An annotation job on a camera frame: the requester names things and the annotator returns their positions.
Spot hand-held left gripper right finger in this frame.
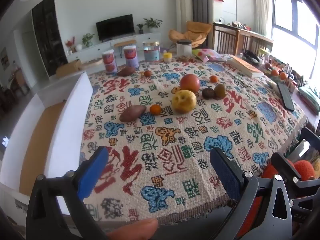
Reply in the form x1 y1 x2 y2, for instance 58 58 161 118
209 147 293 240

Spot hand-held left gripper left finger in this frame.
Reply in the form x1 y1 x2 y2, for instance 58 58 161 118
26 146 110 240

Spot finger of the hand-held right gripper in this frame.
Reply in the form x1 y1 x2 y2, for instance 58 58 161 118
301 127 320 151
271 152 304 188

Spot white box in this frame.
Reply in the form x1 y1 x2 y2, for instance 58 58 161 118
0 71 94 217

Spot sweet potato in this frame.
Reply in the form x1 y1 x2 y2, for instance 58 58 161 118
117 67 137 77
119 104 147 122

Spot dark passion fruit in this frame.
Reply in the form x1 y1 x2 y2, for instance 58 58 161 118
201 87 215 100

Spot yellow spotted pear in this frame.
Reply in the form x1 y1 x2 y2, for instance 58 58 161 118
171 90 197 114

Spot large red apple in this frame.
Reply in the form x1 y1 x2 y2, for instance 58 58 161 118
180 74 200 93

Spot person's left hand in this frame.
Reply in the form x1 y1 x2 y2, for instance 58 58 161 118
106 217 159 240

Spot green folded cloth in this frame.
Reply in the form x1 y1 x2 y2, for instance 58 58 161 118
297 85 320 115

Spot black smartphone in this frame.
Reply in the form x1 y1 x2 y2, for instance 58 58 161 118
276 81 295 112

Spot row of small bottles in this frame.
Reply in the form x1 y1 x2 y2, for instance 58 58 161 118
285 65 304 93

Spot printed woven tablecloth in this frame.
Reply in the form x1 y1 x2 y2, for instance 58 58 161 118
79 54 309 224

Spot orange cover book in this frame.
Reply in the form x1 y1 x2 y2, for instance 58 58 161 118
226 56 264 78

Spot black pouch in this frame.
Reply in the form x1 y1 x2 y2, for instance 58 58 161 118
242 50 262 64

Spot cardboard box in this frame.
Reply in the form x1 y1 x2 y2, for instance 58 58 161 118
55 59 82 77

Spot window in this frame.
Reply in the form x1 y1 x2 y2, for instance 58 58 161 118
271 0 320 79

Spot red white can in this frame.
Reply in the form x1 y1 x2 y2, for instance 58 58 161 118
123 45 139 68
102 50 118 74

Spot dark wooden furniture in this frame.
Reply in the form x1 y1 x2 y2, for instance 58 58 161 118
0 65 30 110

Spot pink snack bag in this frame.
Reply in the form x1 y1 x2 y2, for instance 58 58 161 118
192 49 229 62

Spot white television cabinet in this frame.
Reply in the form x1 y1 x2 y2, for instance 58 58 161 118
66 32 162 63

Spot red flower bouquet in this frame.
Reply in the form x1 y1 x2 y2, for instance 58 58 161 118
65 37 75 53

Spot colourful cloth pile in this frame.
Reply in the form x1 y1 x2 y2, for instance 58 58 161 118
231 21 253 30

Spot small wooden bench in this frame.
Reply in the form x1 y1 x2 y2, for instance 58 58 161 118
114 39 137 49

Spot clear jar with black lid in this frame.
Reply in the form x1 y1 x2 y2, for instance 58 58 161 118
176 40 192 57

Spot metal tin with pink label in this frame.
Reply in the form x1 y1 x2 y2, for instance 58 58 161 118
143 40 161 63

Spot white curtain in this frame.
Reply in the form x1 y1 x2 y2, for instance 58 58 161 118
252 0 273 37

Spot dark display cabinet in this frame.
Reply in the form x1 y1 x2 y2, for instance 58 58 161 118
31 0 68 77

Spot orange lounge chair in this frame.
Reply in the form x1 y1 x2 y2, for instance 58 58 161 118
168 21 212 49

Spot black television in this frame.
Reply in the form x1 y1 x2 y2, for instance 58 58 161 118
96 14 135 42

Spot large green potted plant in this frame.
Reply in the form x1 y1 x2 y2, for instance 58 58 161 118
143 17 163 33

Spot grey curtain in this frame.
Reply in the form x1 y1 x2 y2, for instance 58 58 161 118
190 0 213 25

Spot white tower air conditioner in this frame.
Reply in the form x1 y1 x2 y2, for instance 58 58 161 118
174 0 193 42

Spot framed wall picture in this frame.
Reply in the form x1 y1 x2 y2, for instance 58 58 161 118
0 47 10 71

